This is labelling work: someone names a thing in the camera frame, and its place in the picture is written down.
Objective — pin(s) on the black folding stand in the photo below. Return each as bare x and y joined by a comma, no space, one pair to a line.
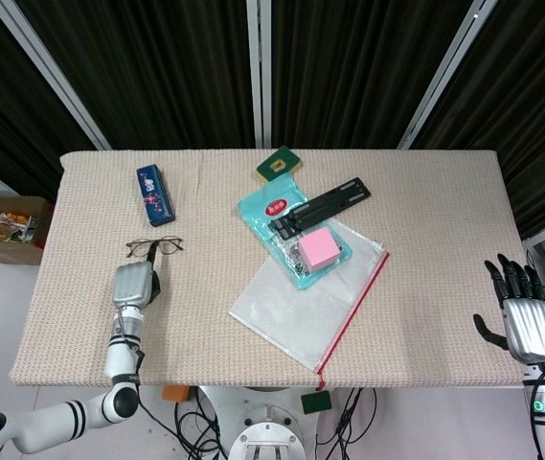
344,194

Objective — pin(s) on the teal plastic package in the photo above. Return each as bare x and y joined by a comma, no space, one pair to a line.
262,206

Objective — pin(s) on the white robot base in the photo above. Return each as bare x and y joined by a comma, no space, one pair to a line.
265,438

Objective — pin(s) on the grey aluminium extrusion bar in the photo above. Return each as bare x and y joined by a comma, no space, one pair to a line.
259,72
444,76
56,76

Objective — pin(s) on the black curtain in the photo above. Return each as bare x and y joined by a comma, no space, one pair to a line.
166,72

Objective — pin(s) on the beige waffle tablecloth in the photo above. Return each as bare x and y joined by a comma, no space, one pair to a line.
205,311

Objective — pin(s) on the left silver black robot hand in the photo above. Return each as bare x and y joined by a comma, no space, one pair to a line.
130,285

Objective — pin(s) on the thin-framed eyeglasses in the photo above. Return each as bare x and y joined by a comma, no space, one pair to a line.
134,244

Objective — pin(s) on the cardboard box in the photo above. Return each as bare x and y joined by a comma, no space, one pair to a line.
8,249

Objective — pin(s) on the green yellow sponge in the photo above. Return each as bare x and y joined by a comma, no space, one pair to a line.
291,160

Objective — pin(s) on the blue patterned box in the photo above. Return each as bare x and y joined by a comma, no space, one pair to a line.
155,194

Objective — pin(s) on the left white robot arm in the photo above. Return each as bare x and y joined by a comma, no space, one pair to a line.
119,354

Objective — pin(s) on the orange block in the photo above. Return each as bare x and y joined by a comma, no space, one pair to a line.
175,393

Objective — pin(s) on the clear mesh red zipper pouch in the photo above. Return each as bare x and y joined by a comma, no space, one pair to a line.
296,316

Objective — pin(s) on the pink cube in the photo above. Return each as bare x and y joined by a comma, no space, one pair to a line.
318,249

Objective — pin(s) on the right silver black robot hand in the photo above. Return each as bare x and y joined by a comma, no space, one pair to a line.
533,326

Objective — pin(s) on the green pad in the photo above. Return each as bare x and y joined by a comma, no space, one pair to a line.
316,402

